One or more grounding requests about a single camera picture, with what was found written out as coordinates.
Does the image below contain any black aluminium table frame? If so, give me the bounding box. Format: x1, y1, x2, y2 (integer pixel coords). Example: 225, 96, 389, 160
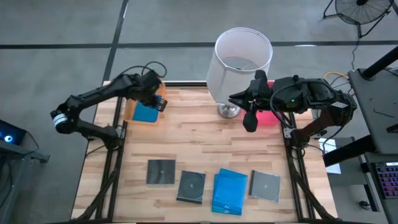
70, 80, 339, 223

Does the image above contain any yellow cable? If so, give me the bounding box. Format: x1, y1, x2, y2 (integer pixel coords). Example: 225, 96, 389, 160
322, 72, 351, 80

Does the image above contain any grey jewel case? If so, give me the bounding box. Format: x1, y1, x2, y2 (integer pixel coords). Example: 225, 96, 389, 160
248, 170, 282, 204

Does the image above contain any black fan cord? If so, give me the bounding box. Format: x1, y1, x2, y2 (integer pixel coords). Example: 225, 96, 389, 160
350, 37, 360, 71

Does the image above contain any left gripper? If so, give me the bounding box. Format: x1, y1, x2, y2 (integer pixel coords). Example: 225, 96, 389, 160
136, 70, 169, 113

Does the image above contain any black cable bundle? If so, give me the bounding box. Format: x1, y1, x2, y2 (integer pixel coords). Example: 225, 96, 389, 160
287, 158, 336, 222
73, 149, 121, 222

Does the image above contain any backlit keyboard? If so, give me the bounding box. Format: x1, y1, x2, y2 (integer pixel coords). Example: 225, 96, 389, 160
374, 162, 398, 200

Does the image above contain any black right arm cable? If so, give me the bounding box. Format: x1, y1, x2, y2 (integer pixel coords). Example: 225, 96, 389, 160
269, 81, 299, 127

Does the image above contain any computer case blue light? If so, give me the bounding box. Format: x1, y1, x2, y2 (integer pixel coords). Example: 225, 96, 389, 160
0, 119, 27, 146

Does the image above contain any orange translucent plastic bin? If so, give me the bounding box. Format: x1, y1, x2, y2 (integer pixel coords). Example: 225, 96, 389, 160
123, 80, 166, 125

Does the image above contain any grey desk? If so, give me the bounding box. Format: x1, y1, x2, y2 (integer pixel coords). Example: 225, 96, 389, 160
357, 154, 398, 224

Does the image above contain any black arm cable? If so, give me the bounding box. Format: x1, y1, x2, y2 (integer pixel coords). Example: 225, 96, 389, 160
269, 81, 299, 127
123, 60, 168, 78

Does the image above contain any clear jewel disc case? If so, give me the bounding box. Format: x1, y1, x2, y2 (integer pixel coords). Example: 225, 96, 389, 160
176, 169, 207, 205

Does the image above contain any black desk leg beam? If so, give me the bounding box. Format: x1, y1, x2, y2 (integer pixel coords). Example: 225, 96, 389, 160
322, 135, 377, 168

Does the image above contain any black desk top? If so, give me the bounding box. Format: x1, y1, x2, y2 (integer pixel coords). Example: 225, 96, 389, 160
347, 67, 398, 156

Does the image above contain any black floor fan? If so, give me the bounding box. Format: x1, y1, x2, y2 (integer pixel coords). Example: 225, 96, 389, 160
322, 0, 394, 39

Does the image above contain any pink translucent plastic bin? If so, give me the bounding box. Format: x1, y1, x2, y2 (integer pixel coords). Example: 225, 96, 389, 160
242, 80, 292, 127

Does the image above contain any clear jewel case black tray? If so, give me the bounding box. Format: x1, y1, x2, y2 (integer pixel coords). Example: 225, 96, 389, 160
146, 159, 177, 185

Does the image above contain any white shade silver table lamp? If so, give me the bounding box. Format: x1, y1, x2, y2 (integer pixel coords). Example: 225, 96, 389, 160
206, 27, 274, 119

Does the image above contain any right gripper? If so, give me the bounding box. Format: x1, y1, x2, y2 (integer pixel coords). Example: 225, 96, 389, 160
228, 69, 276, 133

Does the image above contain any blue plastic disc case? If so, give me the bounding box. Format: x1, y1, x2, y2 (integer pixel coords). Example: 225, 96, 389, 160
132, 99, 160, 124
217, 167, 249, 208
211, 174, 244, 217

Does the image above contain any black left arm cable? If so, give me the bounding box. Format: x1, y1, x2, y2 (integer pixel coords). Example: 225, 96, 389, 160
123, 60, 168, 78

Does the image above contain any black diagonal stand pole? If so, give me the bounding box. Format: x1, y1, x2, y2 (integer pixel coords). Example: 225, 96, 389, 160
361, 45, 398, 80

